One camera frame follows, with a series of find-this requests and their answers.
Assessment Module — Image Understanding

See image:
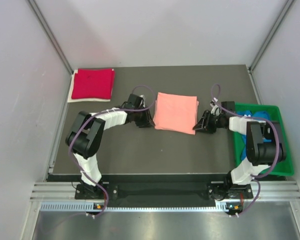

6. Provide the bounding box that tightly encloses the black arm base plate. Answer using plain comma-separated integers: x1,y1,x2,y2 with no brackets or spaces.
75,174,253,201

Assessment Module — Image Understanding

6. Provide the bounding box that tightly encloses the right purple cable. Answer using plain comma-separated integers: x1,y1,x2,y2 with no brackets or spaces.
211,83,284,217

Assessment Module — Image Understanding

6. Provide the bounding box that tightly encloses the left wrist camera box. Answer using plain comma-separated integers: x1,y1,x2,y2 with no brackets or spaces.
125,93,144,110

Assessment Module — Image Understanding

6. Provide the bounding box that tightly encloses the salmon pink t shirt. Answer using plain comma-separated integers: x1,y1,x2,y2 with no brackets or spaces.
153,92,199,135

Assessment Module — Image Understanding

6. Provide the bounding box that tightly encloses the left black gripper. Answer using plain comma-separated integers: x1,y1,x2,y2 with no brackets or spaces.
133,105,155,128

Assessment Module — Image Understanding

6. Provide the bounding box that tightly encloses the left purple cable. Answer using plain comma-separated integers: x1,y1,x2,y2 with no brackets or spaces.
68,85,156,218

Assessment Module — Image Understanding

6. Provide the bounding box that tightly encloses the aluminium frame post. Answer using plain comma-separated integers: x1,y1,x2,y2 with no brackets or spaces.
247,0,296,74
26,0,74,75

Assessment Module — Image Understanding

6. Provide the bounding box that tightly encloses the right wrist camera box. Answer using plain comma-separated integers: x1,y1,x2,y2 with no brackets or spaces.
221,101,236,113

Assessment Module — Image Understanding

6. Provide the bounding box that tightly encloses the right aluminium frame post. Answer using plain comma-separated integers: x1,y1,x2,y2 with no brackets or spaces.
247,0,296,74

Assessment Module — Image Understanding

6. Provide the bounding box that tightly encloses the blue t shirt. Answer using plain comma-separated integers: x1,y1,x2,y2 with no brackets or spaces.
237,110,271,161

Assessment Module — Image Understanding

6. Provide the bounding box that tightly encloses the slotted grey cable duct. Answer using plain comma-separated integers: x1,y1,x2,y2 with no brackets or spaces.
40,202,241,213

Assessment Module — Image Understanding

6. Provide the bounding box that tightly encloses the folded red t shirt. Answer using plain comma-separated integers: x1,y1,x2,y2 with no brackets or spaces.
71,68,115,100

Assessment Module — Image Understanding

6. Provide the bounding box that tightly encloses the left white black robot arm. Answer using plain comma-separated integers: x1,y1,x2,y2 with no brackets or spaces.
65,107,155,199

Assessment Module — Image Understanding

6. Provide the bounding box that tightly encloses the purple cable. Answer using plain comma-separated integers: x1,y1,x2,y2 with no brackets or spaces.
211,83,284,217
68,85,156,218

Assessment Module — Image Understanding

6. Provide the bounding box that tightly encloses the green plastic bin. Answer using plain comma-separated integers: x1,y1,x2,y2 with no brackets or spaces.
233,102,295,177

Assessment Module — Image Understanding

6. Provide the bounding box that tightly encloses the folded white t shirt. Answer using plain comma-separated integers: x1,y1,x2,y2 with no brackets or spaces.
67,69,111,103

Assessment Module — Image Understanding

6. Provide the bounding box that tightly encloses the left aluminium frame post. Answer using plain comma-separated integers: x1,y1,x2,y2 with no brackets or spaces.
26,0,74,75

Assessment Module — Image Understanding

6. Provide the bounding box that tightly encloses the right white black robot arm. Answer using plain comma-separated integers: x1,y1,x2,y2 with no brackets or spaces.
193,110,287,198

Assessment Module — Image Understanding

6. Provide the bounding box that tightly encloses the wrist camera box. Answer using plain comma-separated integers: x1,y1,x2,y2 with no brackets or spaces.
125,93,144,110
221,101,236,113

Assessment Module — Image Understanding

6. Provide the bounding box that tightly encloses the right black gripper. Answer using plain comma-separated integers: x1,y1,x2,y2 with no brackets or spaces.
193,110,225,134

